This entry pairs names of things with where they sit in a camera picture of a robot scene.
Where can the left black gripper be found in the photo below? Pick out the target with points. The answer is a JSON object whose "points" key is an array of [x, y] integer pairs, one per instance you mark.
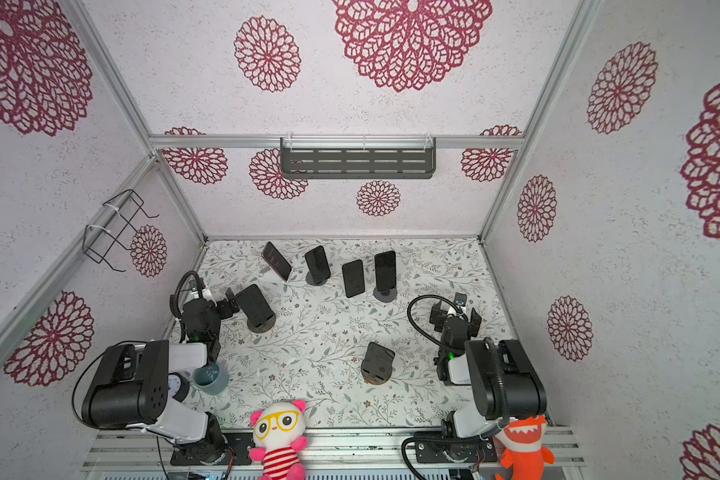
{"points": [[217, 308]]}

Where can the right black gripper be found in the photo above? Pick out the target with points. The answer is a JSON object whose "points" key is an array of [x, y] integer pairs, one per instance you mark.
{"points": [[456, 318]]}

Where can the black phone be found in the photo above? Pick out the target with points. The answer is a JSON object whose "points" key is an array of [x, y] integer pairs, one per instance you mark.
{"points": [[385, 271], [317, 261], [378, 359], [253, 303], [353, 278]]}

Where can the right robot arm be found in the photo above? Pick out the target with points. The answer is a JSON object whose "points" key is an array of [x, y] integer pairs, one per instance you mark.
{"points": [[508, 403]]}

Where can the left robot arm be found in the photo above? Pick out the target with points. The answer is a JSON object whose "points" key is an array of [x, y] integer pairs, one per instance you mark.
{"points": [[142, 386]]}

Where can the purple round phone stand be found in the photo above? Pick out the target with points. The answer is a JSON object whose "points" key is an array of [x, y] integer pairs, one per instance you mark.
{"points": [[385, 296]]}

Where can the tilted phone back left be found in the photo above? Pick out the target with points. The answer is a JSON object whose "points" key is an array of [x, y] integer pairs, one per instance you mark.
{"points": [[277, 261]]}

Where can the round wooden phone stand centre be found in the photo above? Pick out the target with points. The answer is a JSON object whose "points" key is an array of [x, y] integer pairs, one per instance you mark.
{"points": [[374, 379]]}

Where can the grey round phone stand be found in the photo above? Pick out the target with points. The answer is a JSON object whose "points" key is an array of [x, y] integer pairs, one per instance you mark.
{"points": [[317, 278]]}

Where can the teal ceramic cup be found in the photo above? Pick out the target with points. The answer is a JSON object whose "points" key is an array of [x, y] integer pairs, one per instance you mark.
{"points": [[211, 379]]}

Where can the small round clock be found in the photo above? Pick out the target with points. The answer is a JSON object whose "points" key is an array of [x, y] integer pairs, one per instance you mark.
{"points": [[178, 386]]}

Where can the white pink plush doll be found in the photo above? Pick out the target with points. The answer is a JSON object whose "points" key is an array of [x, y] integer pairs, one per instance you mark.
{"points": [[279, 437]]}

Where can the red shark plush toy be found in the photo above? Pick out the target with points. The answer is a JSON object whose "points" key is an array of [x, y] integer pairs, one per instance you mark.
{"points": [[524, 454]]}

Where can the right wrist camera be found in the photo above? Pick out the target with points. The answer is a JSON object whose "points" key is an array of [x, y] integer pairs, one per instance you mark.
{"points": [[460, 301]]}

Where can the black wire wall rack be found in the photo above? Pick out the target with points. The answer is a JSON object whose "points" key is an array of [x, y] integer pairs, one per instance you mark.
{"points": [[99, 240]]}

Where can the grey wall shelf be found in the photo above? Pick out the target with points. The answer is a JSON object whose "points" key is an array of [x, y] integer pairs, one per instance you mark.
{"points": [[367, 161]]}

